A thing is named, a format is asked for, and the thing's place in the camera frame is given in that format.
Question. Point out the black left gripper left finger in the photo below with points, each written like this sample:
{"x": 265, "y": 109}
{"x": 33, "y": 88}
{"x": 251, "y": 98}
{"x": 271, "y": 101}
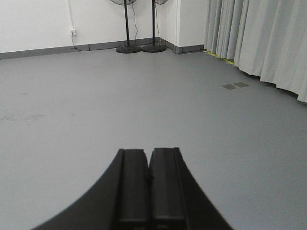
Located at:
{"x": 117, "y": 201}

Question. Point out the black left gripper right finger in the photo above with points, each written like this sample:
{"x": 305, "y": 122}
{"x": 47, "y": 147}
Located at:
{"x": 178, "y": 202}

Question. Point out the grey floor socket plates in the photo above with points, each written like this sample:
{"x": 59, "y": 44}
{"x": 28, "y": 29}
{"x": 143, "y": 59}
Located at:
{"x": 235, "y": 85}

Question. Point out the grey pleated curtain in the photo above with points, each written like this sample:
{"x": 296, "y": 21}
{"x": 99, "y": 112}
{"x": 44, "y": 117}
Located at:
{"x": 264, "y": 38}

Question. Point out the black pedestal fan left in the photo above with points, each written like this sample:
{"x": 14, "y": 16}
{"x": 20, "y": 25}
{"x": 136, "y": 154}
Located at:
{"x": 127, "y": 48}

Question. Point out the black pedestal fan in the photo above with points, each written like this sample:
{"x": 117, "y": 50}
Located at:
{"x": 127, "y": 48}
{"x": 153, "y": 47}

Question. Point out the black pedestal fan right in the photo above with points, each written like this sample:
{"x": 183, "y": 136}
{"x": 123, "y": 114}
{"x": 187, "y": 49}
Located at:
{"x": 153, "y": 47}

